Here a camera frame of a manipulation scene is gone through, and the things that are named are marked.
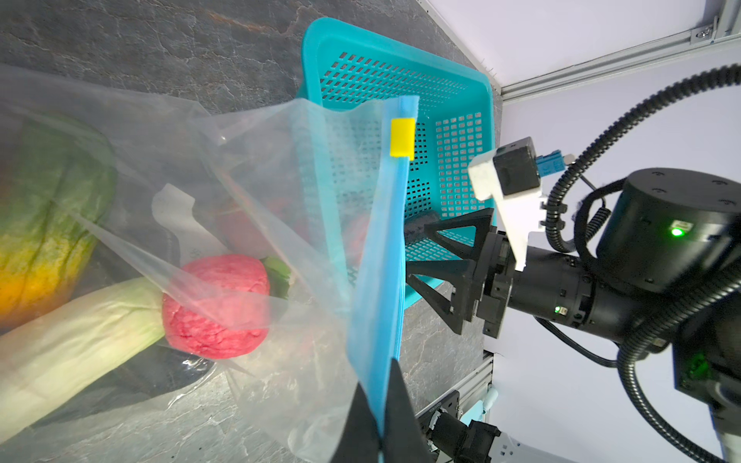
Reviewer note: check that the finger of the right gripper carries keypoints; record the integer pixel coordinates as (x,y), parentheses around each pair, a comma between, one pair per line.
(429,237)
(448,287)

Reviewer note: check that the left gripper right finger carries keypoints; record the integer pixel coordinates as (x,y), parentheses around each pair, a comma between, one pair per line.
(403,441)

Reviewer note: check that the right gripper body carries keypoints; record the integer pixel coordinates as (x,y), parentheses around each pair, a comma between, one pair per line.
(553,287)

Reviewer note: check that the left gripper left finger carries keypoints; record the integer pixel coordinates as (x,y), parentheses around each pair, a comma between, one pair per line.
(360,442)

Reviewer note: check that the teal plastic basket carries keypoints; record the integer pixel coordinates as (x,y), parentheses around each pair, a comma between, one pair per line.
(345,66)

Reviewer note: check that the pink red round fruit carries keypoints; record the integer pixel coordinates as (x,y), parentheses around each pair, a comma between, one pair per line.
(227,313)

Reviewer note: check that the clear zip top bag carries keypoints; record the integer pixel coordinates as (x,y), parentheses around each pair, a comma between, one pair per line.
(193,185)

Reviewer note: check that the white radish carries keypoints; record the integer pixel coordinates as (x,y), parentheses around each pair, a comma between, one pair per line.
(49,360)

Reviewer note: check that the orange green corn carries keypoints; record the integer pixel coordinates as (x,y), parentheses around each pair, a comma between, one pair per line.
(61,171)

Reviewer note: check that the green vegetable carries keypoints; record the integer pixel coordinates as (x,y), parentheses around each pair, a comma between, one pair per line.
(279,277)

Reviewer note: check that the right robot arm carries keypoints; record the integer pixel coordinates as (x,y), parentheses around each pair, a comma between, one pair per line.
(656,266)

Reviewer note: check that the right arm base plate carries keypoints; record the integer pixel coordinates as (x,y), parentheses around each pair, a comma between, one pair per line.
(462,442)

